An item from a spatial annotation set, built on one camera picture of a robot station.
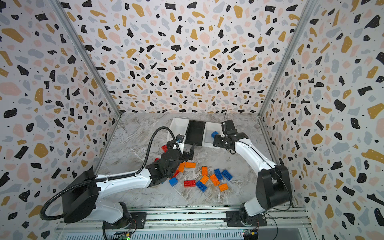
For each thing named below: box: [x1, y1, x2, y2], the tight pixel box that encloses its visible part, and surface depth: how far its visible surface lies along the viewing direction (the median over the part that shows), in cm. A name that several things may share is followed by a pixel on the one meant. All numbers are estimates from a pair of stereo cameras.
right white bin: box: [201, 121, 224, 149], surface depth 108 cm
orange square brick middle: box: [200, 174, 209, 185], surface depth 88 cm
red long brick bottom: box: [184, 180, 196, 188], surface depth 87 cm
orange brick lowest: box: [219, 183, 229, 192], surface depth 85 cm
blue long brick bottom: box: [196, 180, 208, 193], surface depth 87 cm
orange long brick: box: [210, 174, 220, 187], surface depth 89 cm
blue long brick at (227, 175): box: [221, 169, 233, 181], surface depth 90 cm
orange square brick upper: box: [202, 166, 208, 176], surface depth 92 cm
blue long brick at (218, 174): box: [214, 168, 224, 181], surface depth 91 cm
